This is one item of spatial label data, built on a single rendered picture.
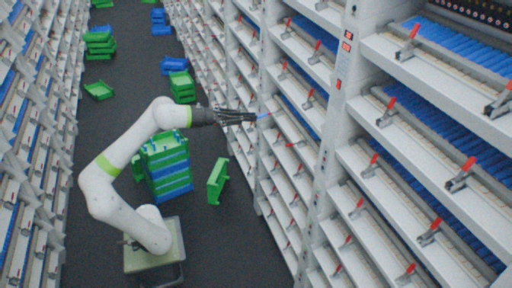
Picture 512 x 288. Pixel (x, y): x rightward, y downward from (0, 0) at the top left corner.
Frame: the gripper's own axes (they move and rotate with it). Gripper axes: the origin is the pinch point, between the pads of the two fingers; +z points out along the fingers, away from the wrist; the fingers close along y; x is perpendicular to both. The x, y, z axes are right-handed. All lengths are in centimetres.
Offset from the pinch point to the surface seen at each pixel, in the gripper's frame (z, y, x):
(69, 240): -84, 48, 124
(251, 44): 18, 57, -13
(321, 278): 36, -45, 65
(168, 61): 11, 292, 97
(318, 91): 25.6, -7.6, -17.1
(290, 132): 22.7, -1.4, 8.0
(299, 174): 27.2, -13.0, 24.5
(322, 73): 15.2, -20.9, -31.0
